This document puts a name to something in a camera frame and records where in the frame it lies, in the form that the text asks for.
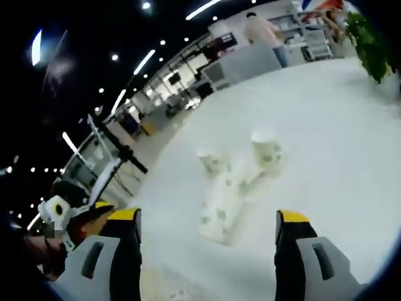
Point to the dark wall screen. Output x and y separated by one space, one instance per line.
223 41

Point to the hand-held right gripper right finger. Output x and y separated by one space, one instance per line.
288 266

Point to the curved ceiling light strip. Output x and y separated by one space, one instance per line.
203 9

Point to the green potted plant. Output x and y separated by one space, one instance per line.
369 44

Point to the white mesh office chair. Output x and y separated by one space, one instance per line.
217 76
318 45

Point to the wooden cabinet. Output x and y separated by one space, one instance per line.
148 128

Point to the small dark monitor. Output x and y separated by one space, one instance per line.
173 79

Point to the white wall shelf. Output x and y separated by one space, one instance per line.
291 25

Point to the grey desk partition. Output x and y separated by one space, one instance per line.
250 64

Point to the group of white paper cups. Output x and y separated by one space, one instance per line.
219 213

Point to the person's left hand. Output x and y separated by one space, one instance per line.
47 257

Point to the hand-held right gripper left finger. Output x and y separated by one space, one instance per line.
125 266

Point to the ceiling light bars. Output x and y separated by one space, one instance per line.
144 62

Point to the glass side desk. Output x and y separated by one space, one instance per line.
84 166

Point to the white table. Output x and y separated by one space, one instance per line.
313 156

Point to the ceiling spot lights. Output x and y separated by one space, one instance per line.
115 57

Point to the white paper cup green print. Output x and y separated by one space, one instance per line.
210 163
266 150

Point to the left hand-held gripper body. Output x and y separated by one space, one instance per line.
51 208

